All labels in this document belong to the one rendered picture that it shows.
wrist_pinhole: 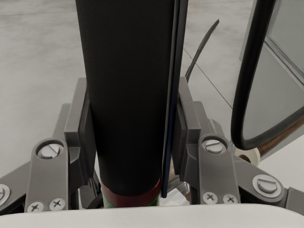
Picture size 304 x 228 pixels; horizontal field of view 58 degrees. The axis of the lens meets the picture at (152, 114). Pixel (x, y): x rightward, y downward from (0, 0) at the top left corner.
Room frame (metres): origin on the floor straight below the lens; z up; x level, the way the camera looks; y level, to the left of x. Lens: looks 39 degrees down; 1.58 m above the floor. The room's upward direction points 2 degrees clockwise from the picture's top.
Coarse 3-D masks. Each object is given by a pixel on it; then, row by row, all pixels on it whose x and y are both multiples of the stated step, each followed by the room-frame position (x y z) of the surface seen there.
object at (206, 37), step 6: (216, 24) 0.40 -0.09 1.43; (210, 30) 0.40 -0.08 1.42; (204, 36) 0.44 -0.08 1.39; (204, 42) 0.38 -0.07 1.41; (198, 48) 0.44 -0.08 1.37; (198, 54) 0.37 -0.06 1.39; (192, 60) 0.41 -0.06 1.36; (192, 66) 0.35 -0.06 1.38; (186, 72) 0.40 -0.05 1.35; (186, 78) 0.34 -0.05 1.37
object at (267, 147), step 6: (300, 120) 0.24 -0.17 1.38; (294, 126) 0.23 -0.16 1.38; (300, 126) 0.24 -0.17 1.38; (282, 132) 0.22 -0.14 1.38; (288, 132) 0.22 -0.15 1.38; (276, 138) 0.21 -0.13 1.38; (282, 138) 0.21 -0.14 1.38; (264, 144) 0.20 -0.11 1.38; (270, 144) 0.20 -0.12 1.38; (276, 144) 0.20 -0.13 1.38; (264, 150) 0.19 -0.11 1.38; (270, 150) 0.20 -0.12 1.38; (240, 156) 0.18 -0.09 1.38; (246, 156) 0.18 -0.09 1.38; (186, 198) 0.13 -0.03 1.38
